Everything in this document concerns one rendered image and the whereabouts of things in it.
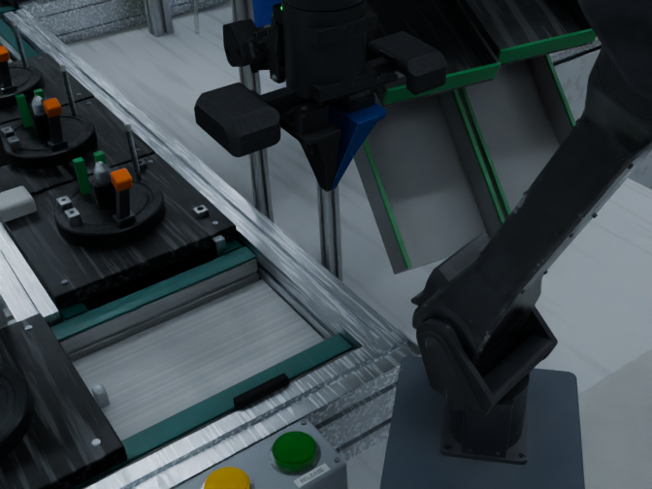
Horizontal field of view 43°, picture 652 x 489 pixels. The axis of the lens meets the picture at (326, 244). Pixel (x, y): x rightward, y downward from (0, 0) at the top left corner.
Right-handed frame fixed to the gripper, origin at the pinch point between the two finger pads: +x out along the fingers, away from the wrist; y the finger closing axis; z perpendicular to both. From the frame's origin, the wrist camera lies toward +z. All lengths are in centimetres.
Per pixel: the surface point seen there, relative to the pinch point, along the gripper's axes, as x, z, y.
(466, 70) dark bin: 4.4, 10.5, -24.0
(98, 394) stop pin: 32.1, 17.4, 17.8
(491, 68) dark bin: 4.7, 9.8, -26.8
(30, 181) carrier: 31, 59, 11
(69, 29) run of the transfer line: 42, 135, -20
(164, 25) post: 43, 126, -39
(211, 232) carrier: 29.4, 32.2, -3.8
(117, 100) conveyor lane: 33, 78, -10
